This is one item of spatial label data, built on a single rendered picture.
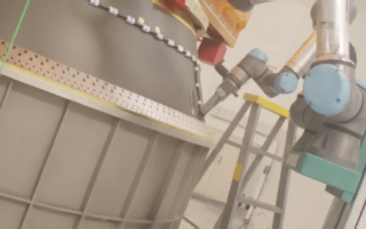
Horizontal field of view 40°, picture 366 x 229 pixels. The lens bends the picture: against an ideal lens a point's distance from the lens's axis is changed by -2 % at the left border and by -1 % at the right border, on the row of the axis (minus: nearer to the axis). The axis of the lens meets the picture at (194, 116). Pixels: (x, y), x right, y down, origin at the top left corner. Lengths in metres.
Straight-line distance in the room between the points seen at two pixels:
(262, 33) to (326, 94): 8.64
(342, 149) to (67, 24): 1.00
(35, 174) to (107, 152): 0.25
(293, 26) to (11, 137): 8.49
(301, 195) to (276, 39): 4.95
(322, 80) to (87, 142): 0.85
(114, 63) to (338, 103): 0.87
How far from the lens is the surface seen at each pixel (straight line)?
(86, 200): 1.82
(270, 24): 9.94
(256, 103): 3.18
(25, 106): 1.69
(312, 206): 5.40
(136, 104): 1.84
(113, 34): 1.89
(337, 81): 1.28
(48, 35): 1.77
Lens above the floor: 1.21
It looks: 1 degrees up
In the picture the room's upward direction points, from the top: 21 degrees clockwise
